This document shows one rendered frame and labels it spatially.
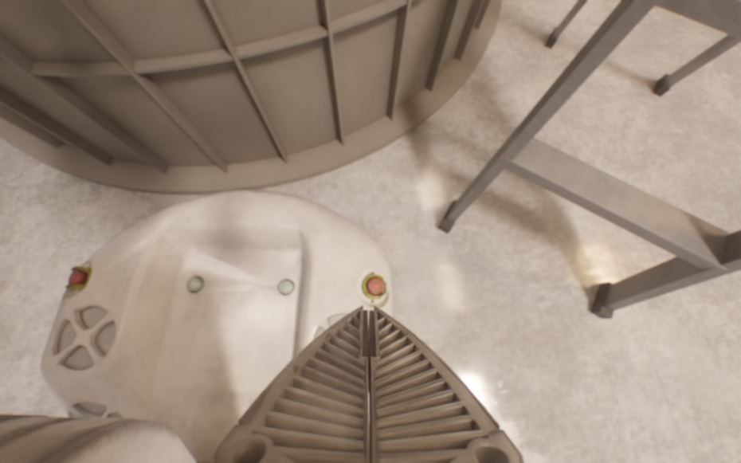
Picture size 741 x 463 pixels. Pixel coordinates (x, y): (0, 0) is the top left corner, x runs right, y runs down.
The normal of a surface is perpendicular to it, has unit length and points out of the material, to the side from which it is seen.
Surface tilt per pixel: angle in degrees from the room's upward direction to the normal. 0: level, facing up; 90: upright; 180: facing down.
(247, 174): 0
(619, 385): 0
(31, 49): 90
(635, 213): 0
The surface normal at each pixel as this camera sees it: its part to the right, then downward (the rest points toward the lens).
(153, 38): 0.17, 0.94
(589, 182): 0.02, -0.30
